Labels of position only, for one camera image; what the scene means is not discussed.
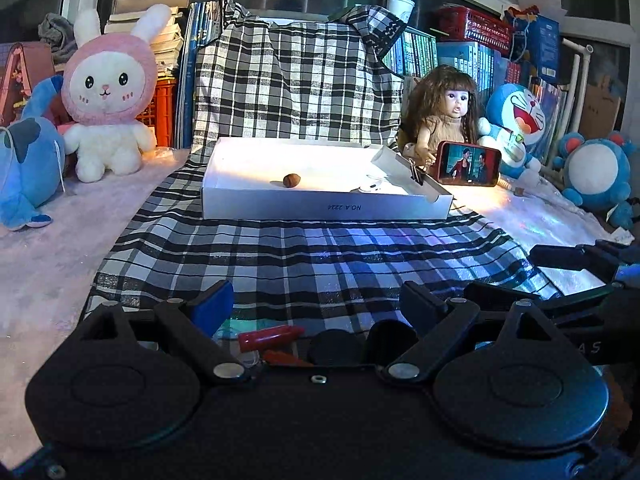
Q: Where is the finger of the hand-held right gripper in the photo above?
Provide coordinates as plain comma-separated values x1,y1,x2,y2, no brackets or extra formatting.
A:
529,240,640,286
464,281,613,313

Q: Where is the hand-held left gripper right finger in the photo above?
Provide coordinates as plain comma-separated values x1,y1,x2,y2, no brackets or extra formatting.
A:
380,280,561,386

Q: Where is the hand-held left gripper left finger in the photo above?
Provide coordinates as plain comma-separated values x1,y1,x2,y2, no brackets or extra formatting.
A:
80,280,248,386

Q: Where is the black round disc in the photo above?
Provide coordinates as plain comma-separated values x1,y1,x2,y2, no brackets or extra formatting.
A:
307,329,366,366

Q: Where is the white shallow cardboard box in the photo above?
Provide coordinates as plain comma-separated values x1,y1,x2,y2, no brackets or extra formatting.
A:
201,136,455,221

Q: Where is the iridescent snowflake table cover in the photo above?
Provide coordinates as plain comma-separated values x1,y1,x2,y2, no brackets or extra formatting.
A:
450,180,640,297

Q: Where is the red plastic tube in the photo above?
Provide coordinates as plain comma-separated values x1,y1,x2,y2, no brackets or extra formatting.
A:
237,325,306,353

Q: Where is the orange plastic piece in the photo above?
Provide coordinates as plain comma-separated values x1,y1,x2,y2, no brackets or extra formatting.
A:
262,349,313,367

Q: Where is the blue round mouse plush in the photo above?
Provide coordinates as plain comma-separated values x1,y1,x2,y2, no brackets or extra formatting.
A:
552,131,636,231

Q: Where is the black binder clip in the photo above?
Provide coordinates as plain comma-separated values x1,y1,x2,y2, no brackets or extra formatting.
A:
406,157,427,187

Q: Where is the red-cased smartphone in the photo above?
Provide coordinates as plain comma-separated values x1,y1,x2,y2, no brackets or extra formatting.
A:
436,140,502,188

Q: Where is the brown cardboard sheet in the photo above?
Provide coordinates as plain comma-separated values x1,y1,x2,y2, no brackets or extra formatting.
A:
582,75,623,141

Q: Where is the blue robot cat plush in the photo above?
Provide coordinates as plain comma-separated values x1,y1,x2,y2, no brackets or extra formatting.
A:
477,82,548,179

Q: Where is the pink fuzzy blanket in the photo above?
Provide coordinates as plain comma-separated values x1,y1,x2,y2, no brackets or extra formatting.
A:
0,147,201,456

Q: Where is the long-haired baby doll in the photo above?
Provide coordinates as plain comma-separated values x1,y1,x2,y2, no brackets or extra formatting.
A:
400,64,482,172

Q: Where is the white pipe rack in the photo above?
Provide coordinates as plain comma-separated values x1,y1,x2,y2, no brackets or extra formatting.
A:
542,35,596,171

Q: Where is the orange plastic crate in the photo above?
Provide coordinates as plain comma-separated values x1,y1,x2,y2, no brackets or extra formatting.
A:
136,79,178,148

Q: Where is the blue gift bag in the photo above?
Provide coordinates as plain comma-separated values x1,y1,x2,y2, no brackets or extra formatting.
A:
502,5,561,83

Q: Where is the shelf of blue-spined books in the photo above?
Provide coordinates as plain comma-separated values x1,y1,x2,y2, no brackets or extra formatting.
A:
385,27,571,161

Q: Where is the black white plaid cloth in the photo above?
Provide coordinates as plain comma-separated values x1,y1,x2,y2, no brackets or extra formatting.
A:
82,0,566,356

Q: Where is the blue whale plush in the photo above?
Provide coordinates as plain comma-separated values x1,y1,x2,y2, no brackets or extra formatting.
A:
0,76,68,232

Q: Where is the red plastic basket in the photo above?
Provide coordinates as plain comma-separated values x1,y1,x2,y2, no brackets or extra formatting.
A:
440,4,515,56

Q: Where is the pink white bunny plush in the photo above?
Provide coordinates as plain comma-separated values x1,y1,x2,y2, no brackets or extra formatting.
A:
61,4,173,183

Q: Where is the row of thin blue booklets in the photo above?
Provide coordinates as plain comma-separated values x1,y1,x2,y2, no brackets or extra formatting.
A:
174,1,226,149

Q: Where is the stack of white books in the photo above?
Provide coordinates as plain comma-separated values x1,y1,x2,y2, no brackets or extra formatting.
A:
102,0,193,81

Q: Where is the pink toy house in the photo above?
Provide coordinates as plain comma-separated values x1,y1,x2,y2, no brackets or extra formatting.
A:
0,42,57,128

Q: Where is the grey crumpled cloth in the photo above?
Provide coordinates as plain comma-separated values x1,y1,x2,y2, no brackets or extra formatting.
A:
38,12,78,63

